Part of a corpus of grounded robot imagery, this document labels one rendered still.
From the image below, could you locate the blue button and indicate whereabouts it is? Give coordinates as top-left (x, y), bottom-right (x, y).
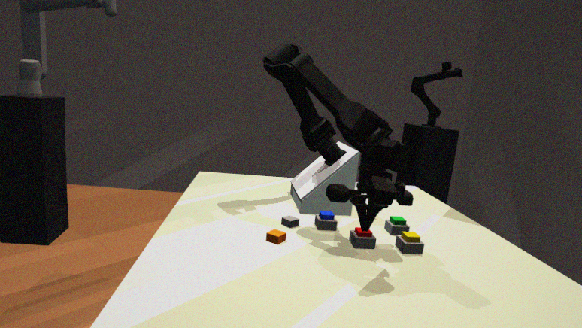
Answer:
top-left (315, 211), bottom-right (338, 231)

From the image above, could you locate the yellow button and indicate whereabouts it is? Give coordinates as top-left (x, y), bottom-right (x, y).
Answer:
top-left (395, 232), bottom-right (425, 254)

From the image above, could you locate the red button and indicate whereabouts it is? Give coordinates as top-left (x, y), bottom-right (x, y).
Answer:
top-left (349, 227), bottom-right (376, 249)

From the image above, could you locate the green button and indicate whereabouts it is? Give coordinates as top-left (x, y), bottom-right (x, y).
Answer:
top-left (384, 216), bottom-right (410, 235)

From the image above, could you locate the orange block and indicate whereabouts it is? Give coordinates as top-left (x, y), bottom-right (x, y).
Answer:
top-left (266, 229), bottom-right (286, 244)

